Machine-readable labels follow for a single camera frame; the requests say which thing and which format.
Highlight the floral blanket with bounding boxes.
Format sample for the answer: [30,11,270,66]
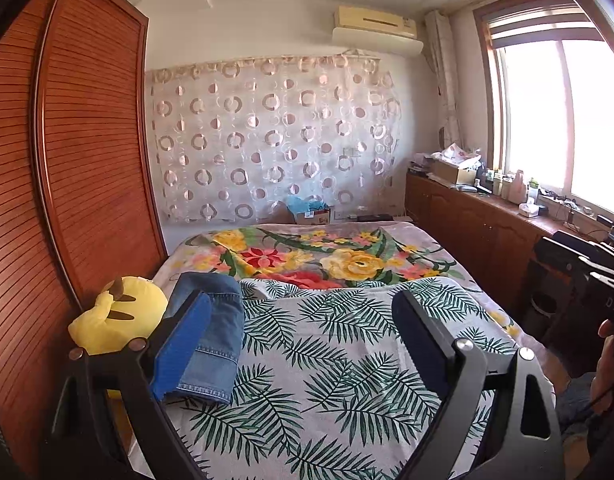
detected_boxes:
[179,225,458,291]

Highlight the wooden louvered wardrobe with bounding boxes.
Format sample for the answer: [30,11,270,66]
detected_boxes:
[0,0,168,461]

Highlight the yellow plush toy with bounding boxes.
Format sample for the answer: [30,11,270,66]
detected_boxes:
[68,275,168,401]

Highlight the dark trash bin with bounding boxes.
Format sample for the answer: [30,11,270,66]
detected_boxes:
[529,292,558,331]

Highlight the white plastic bag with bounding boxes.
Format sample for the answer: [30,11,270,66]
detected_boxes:
[442,142,482,166]

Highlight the white wall air conditioner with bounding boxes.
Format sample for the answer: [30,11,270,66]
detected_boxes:
[332,5,424,56]

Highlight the circle-patterned sheer wall curtain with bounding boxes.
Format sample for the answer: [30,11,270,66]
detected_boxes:
[144,55,402,223]

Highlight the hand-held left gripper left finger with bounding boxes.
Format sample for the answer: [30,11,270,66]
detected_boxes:
[49,290,212,480]

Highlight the blue denim pants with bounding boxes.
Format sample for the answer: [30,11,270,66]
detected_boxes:
[162,271,245,406]

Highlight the person's right hand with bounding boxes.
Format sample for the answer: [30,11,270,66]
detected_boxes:
[589,319,614,411]

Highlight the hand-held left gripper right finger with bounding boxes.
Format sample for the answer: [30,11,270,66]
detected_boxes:
[391,289,565,480]

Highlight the cardboard box with blue bag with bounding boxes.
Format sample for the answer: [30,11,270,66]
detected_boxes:
[286,196,332,225]

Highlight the long wooden cabinet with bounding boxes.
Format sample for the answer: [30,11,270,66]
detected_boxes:
[404,170,614,321]

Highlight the plain cardboard box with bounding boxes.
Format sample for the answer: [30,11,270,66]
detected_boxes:
[431,159,478,185]

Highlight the wooden framed window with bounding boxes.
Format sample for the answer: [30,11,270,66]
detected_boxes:
[472,0,614,221]

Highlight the patterned window curtain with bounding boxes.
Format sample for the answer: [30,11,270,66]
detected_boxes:
[426,10,462,146]

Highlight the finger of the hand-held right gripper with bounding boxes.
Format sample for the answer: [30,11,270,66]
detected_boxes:
[534,232,598,281]

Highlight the person's denim-clad leg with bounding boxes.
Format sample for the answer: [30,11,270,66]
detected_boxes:
[557,372,600,433]

